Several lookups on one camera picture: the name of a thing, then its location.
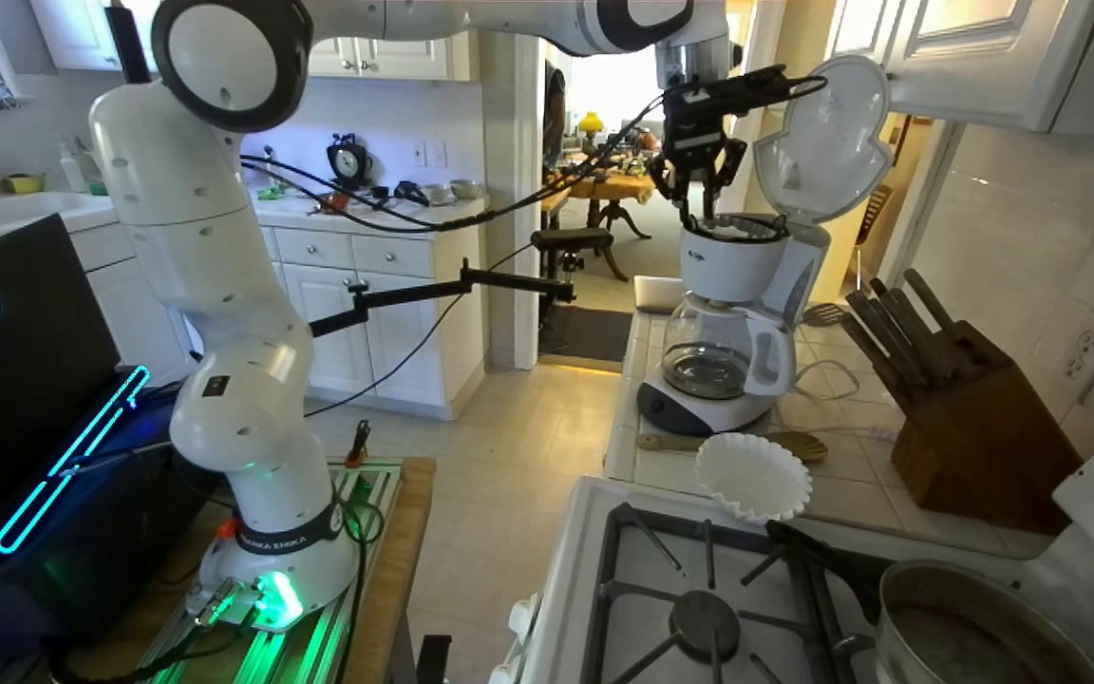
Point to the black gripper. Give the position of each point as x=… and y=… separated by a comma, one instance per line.
x=698, y=140

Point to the black filter basket chamber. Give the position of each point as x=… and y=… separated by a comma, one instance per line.
x=740, y=230

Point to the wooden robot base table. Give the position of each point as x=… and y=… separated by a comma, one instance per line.
x=294, y=629

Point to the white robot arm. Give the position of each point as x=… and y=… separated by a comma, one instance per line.
x=173, y=172

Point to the white drip coffee maker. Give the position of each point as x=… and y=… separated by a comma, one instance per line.
x=820, y=163

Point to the glass coffee carafe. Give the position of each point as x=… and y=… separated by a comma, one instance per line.
x=718, y=352

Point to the wooden dining table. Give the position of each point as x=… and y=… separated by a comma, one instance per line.
x=604, y=206

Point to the black door mat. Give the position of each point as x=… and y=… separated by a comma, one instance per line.
x=582, y=330

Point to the white lower kitchen cabinets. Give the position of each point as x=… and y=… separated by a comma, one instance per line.
x=401, y=330

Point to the black analog clock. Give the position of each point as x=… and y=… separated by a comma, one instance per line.
x=351, y=159

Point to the wooden knife block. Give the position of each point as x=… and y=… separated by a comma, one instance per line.
x=979, y=437

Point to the white gas stove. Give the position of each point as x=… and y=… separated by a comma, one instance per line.
x=656, y=586

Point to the metal cooking pot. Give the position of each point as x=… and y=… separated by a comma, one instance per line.
x=955, y=623

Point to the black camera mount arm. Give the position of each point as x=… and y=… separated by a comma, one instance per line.
x=368, y=296

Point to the white upper wall cabinet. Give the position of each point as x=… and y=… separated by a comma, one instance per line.
x=989, y=63

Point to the white wall outlet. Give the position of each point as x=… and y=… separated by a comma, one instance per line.
x=1075, y=366

